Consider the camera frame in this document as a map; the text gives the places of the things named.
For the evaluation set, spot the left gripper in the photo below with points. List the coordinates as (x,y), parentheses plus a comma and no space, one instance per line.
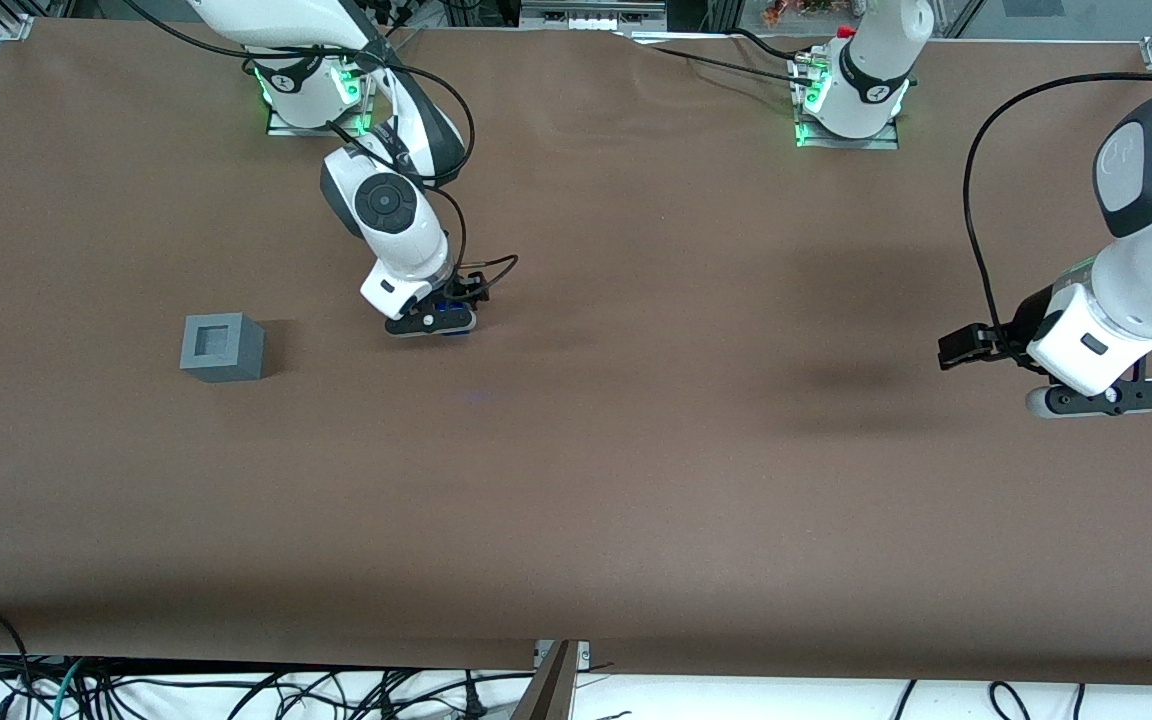
(1029,318)

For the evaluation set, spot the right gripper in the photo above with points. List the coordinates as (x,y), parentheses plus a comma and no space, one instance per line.
(463,288)

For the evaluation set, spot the blue plastic part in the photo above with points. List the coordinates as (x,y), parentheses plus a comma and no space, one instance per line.
(454,307)

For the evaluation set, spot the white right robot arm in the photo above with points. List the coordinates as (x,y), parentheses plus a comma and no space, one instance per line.
(396,245)

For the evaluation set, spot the gray square base block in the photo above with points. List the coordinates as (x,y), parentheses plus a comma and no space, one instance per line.
(223,350)

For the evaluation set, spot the brown table mat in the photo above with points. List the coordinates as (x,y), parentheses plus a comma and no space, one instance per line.
(576,450)

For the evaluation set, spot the white background device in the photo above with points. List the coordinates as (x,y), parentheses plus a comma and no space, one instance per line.
(586,15)

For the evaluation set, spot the orange background object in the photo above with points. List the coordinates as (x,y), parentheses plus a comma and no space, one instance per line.
(786,12)

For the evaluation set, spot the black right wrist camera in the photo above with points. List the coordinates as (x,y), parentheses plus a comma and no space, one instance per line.
(471,285)

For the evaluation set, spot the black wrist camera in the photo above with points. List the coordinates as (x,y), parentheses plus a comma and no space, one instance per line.
(966,346)
(471,285)

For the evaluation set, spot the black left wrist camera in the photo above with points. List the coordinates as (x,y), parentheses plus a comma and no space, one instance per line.
(966,346)

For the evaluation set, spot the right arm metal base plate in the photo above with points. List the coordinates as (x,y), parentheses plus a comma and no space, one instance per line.
(321,131)

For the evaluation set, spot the small metal table bracket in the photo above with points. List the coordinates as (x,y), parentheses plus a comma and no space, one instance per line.
(582,652)

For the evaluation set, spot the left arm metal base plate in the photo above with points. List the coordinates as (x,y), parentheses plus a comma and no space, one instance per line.
(846,143)

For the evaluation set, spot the aluminum support post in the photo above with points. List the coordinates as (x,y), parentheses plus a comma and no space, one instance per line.
(551,690)

